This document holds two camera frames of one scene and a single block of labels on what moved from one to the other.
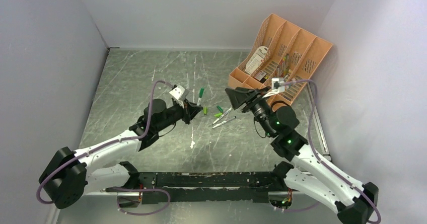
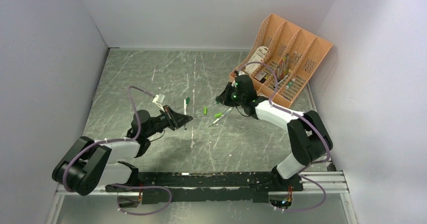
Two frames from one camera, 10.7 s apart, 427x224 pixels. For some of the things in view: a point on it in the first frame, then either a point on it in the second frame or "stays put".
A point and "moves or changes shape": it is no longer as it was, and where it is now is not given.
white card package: x=256 y=59 stays put
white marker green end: x=201 y=92 moves or changes shape
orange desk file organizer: x=282 y=50 stays put
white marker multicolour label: x=227 y=111 stays put
